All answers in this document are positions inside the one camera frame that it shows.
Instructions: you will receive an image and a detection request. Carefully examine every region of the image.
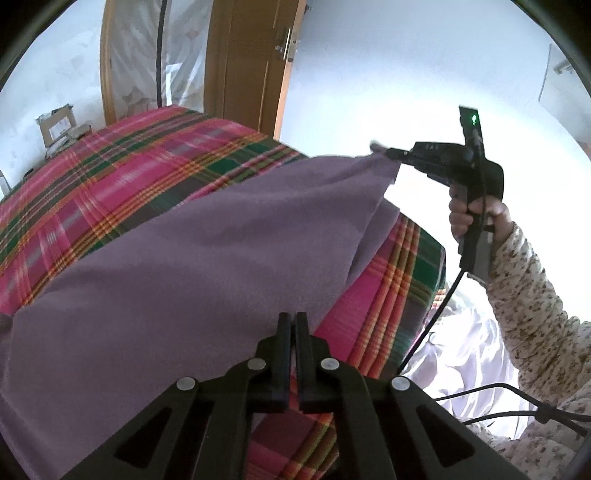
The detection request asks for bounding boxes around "open cardboard box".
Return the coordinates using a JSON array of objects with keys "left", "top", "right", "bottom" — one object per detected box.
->
[{"left": 36, "top": 105, "right": 75, "bottom": 149}]

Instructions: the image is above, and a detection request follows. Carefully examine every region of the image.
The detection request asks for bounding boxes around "person's right hand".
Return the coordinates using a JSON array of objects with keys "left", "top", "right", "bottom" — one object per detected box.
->
[{"left": 449, "top": 194, "right": 514, "bottom": 247}]

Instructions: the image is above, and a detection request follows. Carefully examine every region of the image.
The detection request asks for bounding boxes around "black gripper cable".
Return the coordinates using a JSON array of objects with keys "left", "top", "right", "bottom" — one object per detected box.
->
[
  {"left": 434, "top": 382, "right": 591, "bottom": 435},
  {"left": 396, "top": 268, "right": 465, "bottom": 376}
]

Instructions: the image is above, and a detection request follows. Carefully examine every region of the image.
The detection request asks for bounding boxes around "white bedsheet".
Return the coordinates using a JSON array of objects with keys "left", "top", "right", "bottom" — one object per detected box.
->
[{"left": 397, "top": 286, "right": 543, "bottom": 439}]

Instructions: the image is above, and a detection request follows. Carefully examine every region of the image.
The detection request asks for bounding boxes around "pink green plaid blanket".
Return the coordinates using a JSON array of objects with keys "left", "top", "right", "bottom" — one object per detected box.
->
[{"left": 0, "top": 105, "right": 448, "bottom": 480}]

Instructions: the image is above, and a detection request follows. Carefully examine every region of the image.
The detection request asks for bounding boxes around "wooden door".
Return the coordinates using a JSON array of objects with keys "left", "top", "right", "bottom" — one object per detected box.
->
[{"left": 205, "top": 0, "right": 309, "bottom": 141}]

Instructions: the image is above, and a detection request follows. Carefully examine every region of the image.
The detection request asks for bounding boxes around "translucent wall panel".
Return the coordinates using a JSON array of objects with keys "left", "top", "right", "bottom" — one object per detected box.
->
[{"left": 538, "top": 43, "right": 580, "bottom": 101}]

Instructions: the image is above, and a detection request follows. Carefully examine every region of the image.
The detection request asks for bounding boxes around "black hanging cable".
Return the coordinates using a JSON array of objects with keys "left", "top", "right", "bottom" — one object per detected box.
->
[{"left": 156, "top": 0, "right": 172, "bottom": 109}]

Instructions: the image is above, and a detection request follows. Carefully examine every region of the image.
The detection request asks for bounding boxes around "purple sweater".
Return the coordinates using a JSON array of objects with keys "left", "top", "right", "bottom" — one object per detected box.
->
[{"left": 0, "top": 152, "right": 402, "bottom": 480}]

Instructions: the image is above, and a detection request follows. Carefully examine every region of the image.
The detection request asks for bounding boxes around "metal door handle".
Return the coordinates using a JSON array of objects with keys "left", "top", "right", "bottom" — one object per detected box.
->
[{"left": 274, "top": 27, "right": 301, "bottom": 63}]

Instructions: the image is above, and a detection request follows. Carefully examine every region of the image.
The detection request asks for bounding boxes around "wooden door frame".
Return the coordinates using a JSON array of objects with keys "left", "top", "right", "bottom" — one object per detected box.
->
[{"left": 99, "top": 0, "right": 122, "bottom": 126}]

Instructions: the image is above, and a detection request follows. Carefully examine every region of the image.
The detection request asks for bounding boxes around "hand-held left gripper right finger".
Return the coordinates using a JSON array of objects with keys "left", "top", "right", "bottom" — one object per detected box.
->
[{"left": 295, "top": 311, "right": 529, "bottom": 480}]

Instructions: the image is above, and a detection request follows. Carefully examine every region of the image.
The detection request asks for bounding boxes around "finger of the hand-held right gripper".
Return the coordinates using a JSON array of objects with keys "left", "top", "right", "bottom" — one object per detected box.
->
[{"left": 372, "top": 141, "right": 416, "bottom": 168}]

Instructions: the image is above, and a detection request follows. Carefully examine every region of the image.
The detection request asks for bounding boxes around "person's right forearm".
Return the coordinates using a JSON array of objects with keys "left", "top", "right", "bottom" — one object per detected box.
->
[{"left": 485, "top": 222, "right": 591, "bottom": 416}]

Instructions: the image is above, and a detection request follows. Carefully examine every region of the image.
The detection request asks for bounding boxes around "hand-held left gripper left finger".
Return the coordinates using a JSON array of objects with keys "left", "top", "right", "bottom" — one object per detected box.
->
[{"left": 62, "top": 311, "right": 293, "bottom": 480}]

